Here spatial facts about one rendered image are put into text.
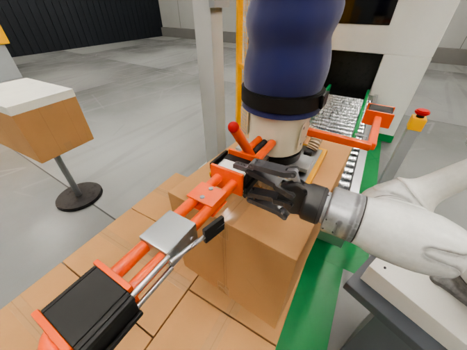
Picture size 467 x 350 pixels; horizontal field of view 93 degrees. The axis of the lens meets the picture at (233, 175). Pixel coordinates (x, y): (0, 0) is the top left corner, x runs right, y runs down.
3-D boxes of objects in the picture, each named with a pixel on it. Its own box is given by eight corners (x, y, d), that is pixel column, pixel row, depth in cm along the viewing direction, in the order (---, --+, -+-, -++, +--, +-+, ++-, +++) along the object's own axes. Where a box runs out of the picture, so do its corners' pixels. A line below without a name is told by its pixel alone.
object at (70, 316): (109, 276, 34) (96, 257, 31) (142, 302, 31) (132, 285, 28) (50, 330, 29) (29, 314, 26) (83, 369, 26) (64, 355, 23)
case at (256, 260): (256, 185, 129) (263, 121, 105) (326, 214, 112) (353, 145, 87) (184, 265, 90) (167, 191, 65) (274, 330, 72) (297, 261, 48)
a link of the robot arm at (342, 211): (345, 252, 40) (312, 238, 43) (352, 218, 46) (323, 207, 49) (363, 219, 35) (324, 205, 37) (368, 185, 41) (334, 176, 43)
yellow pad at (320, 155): (300, 146, 87) (302, 135, 84) (326, 153, 83) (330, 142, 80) (263, 198, 64) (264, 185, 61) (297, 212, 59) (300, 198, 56)
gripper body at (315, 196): (326, 203, 38) (274, 186, 41) (315, 235, 43) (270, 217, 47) (334, 179, 43) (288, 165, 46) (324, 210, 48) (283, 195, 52)
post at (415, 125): (354, 226, 190) (412, 113, 128) (362, 229, 187) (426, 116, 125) (352, 231, 185) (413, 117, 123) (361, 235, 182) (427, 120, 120)
